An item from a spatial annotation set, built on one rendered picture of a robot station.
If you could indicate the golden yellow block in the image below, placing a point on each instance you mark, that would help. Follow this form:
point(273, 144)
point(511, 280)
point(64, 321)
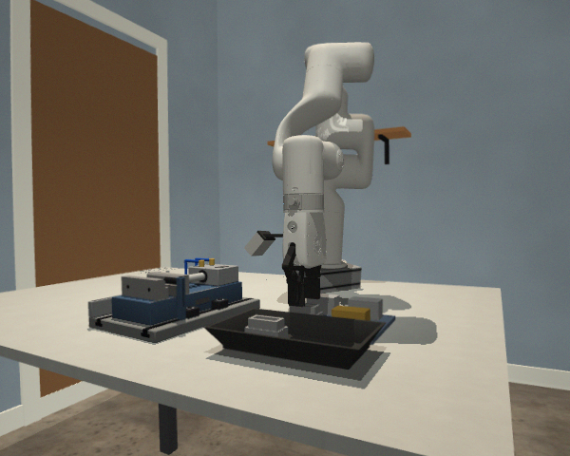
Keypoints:
point(352, 312)

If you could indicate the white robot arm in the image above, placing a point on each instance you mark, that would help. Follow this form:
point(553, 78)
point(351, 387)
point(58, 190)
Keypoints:
point(311, 169)

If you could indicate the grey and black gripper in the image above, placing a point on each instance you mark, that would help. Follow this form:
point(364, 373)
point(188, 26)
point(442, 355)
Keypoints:
point(304, 243)

